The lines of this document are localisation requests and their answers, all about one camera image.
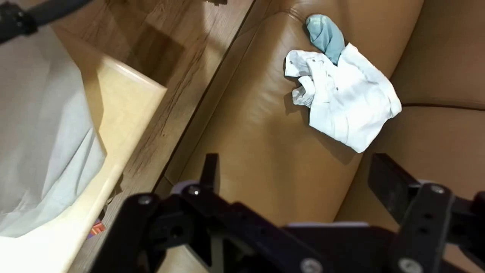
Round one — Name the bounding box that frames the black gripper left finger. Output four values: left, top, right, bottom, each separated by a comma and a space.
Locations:
89, 152, 325, 273

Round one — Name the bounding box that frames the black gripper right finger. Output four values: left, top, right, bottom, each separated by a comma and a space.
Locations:
368, 152, 485, 273

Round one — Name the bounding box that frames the white garment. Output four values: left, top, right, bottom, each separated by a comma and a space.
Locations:
283, 43, 404, 155

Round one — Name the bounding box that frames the brown leather couch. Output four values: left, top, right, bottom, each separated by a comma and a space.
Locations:
156, 0, 485, 273

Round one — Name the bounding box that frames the small red wrapper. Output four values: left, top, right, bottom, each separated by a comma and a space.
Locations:
86, 221, 107, 240

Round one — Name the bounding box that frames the light wooden table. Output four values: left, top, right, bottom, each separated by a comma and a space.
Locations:
0, 54, 168, 273

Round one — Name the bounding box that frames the grey round bin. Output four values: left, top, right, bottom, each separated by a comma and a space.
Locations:
0, 25, 109, 240

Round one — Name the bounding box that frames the grey blue sock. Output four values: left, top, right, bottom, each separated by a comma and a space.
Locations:
303, 14, 348, 67

